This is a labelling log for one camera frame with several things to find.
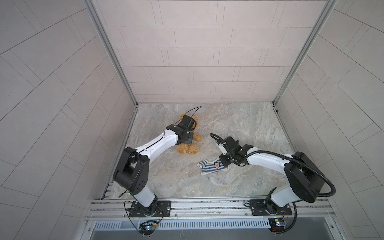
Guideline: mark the white ventilation grille strip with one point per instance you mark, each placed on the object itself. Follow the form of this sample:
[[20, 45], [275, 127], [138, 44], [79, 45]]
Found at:
[[191, 224]]

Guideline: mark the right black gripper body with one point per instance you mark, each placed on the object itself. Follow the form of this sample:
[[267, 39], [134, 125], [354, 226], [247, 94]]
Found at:
[[227, 159]]

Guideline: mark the blue white striped knit sweater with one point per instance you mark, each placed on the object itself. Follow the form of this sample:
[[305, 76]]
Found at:
[[211, 167]]

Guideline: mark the left aluminium corner post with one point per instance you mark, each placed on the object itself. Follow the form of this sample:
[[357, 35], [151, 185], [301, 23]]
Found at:
[[107, 44]]

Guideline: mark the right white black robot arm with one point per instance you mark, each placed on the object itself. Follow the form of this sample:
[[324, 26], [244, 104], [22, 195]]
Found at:
[[305, 180]]

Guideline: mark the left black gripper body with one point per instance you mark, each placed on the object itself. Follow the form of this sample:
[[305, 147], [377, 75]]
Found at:
[[188, 137]]

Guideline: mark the aluminium mounting rail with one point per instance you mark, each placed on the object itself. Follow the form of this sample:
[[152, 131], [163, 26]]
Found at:
[[204, 208]]

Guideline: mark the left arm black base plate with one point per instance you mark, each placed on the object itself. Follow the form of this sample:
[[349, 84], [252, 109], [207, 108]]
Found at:
[[156, 210]]

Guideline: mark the right aluminium corner post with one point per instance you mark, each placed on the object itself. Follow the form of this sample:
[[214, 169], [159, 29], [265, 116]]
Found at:
[[326, 11]]

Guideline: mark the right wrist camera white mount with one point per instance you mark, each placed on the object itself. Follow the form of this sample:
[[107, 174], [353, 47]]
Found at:
[[223, 149]]

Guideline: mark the left small circuit board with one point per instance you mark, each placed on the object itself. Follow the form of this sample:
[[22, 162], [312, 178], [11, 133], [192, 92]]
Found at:
[[149, 226]]

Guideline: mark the right small circuit board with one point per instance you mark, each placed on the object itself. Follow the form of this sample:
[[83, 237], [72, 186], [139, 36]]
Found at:
[[277, 224]]

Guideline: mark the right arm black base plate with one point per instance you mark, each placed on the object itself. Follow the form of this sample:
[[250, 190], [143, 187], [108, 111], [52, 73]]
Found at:
[[267, 208]]

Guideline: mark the brown teddy bear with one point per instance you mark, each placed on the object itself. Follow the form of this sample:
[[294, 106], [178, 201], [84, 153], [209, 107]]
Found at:
[[192, 148]]

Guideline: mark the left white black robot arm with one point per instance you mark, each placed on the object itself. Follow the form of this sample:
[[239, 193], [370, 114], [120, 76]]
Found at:
[[132, 170]]

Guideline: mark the small circuit board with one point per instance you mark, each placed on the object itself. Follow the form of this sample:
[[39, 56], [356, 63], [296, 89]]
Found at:
[[277, 224], [149, 226]]

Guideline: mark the aluminium corner post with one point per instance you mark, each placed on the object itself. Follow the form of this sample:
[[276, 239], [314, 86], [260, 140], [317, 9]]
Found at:
[[326, 11], [107, 44]]

